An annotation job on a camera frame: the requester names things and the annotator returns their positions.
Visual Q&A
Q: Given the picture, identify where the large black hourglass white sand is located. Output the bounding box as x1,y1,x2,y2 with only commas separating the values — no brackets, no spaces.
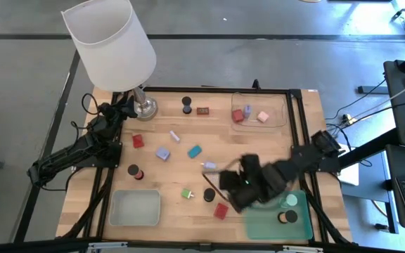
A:
202,188,217,203

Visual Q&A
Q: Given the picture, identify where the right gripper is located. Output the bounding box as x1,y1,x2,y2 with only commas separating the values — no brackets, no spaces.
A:
219,171,259,214

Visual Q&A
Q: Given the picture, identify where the black aluminium table frame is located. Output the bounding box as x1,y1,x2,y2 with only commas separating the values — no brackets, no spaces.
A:
0,86,405,253

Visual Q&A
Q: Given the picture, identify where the grey plastic bin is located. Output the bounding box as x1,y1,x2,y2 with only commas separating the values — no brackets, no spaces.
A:
108,188,162,227

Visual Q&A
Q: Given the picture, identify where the clear plastic bin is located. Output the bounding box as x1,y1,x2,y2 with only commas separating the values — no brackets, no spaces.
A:
231,91,289,134

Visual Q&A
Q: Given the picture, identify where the black hourglass dark blue sand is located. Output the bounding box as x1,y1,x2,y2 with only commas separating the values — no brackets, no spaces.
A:
181,96,193,115

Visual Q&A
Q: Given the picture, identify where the white paper sheet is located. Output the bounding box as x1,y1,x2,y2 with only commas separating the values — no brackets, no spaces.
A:
335,162,360,186

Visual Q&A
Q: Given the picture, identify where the black hourglass orange sand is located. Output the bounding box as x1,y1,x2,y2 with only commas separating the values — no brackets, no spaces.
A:
277,209,299,225

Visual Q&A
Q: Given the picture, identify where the power strip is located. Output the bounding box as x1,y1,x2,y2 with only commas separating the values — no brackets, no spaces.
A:
341,112,357,127

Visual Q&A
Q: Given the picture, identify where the black desk leg beam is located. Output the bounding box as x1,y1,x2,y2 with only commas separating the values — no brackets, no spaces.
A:
337,126,400,169

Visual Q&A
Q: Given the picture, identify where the lavender USB charging hub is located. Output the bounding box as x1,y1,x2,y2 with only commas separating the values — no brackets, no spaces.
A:
155,146,172,162

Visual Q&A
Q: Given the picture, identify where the silver lamp with white shade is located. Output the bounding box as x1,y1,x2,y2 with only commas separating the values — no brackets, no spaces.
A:
60,0,159,122

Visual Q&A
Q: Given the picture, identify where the large red USB charging hub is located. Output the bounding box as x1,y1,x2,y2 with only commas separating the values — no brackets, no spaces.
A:
212,202,230,221

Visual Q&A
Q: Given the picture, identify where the teal charger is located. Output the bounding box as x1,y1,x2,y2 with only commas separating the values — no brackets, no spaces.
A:
187,144,203,160

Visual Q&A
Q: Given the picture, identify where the red cube charger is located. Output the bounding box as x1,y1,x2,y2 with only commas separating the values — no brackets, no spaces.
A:
231,109,245,124

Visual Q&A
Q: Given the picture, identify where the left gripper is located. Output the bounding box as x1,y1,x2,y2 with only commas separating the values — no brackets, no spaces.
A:
98,95,139,124

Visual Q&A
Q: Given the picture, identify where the black hourglass red sand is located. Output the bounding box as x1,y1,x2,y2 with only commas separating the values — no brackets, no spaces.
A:
127,164,145,181

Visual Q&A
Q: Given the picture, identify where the grey metal foot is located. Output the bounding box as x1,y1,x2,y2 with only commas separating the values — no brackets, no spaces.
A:
356,85,389,95

